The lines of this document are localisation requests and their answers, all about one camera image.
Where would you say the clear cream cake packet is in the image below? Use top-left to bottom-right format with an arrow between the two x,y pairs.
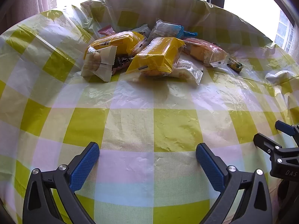
173,60 -> 204,85

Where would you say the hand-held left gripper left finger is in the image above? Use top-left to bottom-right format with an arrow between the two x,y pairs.
22,142 -> 101,224

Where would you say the small yellow triangular packet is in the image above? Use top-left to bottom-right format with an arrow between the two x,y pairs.
226,57 -> 244,72

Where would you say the patterned drape curtain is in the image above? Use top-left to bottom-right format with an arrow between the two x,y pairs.
0,0 -> 47,36

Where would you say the crumpled clear plastic bag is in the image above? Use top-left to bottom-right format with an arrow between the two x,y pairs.
265,71 -> 299,86

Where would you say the yellow cake packet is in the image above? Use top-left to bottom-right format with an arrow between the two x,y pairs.
126,37 -> 185,77
85,31 -> 145,62

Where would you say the yellow checked plastic tablecloth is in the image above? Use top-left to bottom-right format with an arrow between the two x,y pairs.
0,0 -> 299,224

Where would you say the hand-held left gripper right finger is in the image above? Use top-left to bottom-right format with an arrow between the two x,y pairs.
196,143 -> 272,224

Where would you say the red-orange bread packet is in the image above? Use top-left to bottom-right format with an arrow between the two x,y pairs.
183,38 -> 227,68

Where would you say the dark snack packet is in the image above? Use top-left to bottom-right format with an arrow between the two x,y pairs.
112,55 -> 134,75

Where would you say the white cake packet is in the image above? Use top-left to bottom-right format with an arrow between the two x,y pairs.
81,45 -> 118,83

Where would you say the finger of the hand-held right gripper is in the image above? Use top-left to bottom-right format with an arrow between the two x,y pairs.
275,120 -> 299,145
253,133 -> 284,155

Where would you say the pink snack packet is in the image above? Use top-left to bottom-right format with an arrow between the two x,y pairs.
97,25 -> 116,37

